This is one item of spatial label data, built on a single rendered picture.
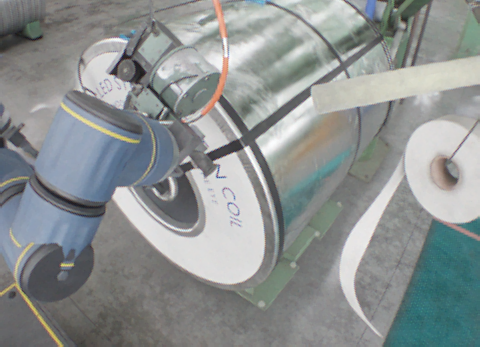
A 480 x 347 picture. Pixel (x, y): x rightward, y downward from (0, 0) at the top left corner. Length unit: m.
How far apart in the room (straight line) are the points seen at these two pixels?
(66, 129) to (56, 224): 0.11
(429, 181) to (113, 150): 0.45
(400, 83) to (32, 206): 0.44
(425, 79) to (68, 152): 0.41
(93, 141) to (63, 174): 0.05
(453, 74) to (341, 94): 0.14
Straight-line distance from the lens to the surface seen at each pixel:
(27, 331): 1.74
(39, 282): 0.46
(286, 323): 1.95
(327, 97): 0.40
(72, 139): 0.40
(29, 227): 0.45
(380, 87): 0.41
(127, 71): 0.95
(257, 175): 1.00
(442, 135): 0.54
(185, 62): 0.81
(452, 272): 2.49
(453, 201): 0.56
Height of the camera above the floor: 1.76
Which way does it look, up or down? 41 degrees down
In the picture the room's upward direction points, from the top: 2 degrees clockwise
